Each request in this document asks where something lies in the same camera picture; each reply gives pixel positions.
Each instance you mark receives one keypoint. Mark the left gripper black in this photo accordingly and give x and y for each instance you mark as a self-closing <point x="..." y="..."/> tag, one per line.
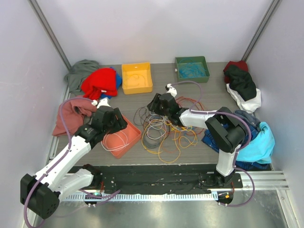
<point x="120" y="123"/>

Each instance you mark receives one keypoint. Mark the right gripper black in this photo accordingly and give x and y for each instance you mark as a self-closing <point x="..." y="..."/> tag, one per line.
<point x="152" y="106"/>

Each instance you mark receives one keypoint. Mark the orange plastic bin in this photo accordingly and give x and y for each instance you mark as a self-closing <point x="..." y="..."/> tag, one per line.
<point x="119" y="143"/>

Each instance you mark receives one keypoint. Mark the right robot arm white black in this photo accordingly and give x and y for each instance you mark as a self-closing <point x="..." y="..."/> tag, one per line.
<point x="227" y="131"/>

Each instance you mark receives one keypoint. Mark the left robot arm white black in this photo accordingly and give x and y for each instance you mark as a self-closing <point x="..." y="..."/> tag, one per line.
<point x="43" y="192"/>

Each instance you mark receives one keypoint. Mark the pink cloth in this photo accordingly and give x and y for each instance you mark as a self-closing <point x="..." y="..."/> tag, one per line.
<point x="72" y="114"/>

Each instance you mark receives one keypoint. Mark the yellow plastic bin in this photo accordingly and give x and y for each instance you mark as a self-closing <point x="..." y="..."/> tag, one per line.
<point x="137" y="78"/>

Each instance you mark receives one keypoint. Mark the blue cloth under red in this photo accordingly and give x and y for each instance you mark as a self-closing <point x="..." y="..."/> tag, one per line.
<point x="119" y="81"/>

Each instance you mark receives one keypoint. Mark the green plastic bin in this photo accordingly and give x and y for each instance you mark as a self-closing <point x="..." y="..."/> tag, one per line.
<point x="192" y="69"/>

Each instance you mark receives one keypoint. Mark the black cloth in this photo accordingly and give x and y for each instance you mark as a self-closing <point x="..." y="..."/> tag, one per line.
<point x="241" y="82"/>

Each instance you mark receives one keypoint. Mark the white cloth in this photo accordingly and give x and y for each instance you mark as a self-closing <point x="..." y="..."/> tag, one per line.
<point x="248" y="106"/>

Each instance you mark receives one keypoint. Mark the dark red cloth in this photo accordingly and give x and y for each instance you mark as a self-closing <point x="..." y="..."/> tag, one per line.
<point x="240" y="64"/>

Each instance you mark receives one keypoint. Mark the grey blue cloth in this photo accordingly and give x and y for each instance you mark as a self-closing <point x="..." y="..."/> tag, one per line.
<point x="248" y="118"/>

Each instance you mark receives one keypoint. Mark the light blue cloth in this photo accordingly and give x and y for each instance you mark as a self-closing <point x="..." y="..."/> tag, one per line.
<point x="260" y="149"/>

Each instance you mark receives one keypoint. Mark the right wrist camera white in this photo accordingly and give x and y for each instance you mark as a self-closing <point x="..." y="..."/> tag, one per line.
<point x="170" y="89"/>

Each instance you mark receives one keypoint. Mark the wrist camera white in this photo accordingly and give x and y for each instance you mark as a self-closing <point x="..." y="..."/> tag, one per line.
<point x="101" y="102"/>
<point x="170" y="89"/>

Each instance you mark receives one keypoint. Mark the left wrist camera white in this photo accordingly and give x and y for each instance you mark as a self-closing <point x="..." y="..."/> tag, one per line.
<point x="101" y="102"/>

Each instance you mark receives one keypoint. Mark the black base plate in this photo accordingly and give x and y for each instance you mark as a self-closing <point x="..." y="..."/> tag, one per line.
<point x="161" y="179"/>

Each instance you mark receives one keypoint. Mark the slotted cable duct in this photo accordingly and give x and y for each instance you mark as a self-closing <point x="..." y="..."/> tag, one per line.
<point x="81" y="196"/>

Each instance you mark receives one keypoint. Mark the left aluminium corner post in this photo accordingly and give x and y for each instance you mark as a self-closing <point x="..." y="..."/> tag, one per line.
<point x="49" y="31"/>

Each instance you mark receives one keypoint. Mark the aluminium corner post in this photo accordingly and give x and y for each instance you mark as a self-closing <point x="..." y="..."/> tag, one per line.
<point x="261" y="28"/>
<point x="49" y="31"/>

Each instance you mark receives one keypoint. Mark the right aluminium corner post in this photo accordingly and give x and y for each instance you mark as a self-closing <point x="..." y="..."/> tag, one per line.
<point x="261" y="28"/>

